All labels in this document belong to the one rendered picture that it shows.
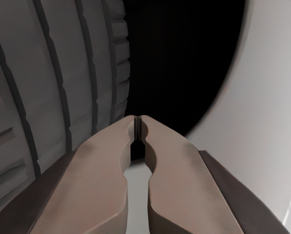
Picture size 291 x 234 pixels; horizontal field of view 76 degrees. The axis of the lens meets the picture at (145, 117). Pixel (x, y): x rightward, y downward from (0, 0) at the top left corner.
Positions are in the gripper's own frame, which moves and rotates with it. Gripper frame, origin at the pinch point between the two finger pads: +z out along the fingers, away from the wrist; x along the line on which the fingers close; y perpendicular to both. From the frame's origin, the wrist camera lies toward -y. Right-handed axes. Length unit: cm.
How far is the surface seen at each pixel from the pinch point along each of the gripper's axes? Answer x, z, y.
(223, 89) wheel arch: 13.6, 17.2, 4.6
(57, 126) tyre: -7.6, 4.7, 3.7
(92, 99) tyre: -5.4, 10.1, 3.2
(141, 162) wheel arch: 1.1, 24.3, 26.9
